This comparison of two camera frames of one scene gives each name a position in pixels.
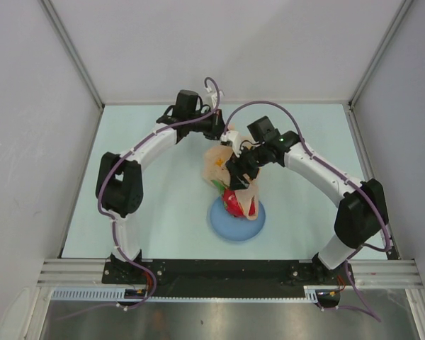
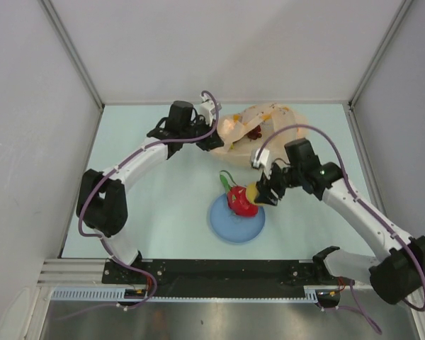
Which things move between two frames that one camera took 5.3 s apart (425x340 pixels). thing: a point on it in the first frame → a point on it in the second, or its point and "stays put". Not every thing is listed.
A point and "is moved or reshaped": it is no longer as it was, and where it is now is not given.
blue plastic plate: [234, 227] stays put
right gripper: [236, 176] → [264, 186]
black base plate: [227, 278] stays put
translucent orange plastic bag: [214, 168] is moved or reshaped
